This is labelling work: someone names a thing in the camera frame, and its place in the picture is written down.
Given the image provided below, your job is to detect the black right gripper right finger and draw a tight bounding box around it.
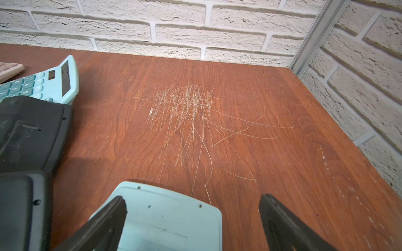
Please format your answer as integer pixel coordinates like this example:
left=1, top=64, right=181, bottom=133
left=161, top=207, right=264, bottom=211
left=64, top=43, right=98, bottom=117
left=259, top=194, right=335, bottom=251

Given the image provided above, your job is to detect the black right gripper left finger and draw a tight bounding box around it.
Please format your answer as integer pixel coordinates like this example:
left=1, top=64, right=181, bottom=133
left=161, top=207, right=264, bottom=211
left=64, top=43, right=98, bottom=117
left=54, top=196, right=127, bottom=251

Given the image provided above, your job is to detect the light blue calculator face down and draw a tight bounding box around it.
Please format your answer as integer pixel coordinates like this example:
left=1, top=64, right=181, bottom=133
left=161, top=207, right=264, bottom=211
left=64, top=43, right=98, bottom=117
left=106, top=182, right=223, bottom=251

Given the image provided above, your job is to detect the black calculator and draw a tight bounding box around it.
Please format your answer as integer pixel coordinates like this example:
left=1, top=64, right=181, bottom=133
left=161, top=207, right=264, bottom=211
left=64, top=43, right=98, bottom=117
left=1, top=170, right=52, bottom=251

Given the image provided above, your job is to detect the black calculator face down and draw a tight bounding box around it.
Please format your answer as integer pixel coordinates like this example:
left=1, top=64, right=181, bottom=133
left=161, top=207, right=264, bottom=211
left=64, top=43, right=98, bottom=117
left=1, top=96, right=74, bottom=175

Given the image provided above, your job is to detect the teal calculator keys up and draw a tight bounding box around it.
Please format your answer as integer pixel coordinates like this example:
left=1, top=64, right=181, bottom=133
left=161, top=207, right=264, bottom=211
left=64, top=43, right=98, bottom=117
left=1, top=55, right=80, bottom=105

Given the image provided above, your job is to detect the small pink calculator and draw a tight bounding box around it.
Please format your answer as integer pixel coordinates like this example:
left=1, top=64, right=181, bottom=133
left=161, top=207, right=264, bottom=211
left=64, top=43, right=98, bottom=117
left=0, top=62, right=25, bottom=84

